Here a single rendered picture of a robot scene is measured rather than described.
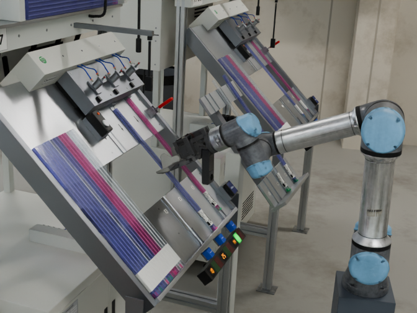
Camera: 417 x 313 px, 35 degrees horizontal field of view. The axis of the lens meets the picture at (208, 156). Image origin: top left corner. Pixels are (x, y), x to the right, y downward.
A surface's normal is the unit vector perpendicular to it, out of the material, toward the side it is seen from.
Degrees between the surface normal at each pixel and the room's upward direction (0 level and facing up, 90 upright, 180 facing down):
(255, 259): 0
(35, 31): 90
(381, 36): 90
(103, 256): 90
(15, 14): 90
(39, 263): 0
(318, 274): 0
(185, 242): 44
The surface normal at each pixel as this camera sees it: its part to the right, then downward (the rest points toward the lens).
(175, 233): 0.69, -0.57
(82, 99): -0.35, 0.29
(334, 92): -0.14, 0.32
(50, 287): 0.05, -0.94
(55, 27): 0.94, 0.16
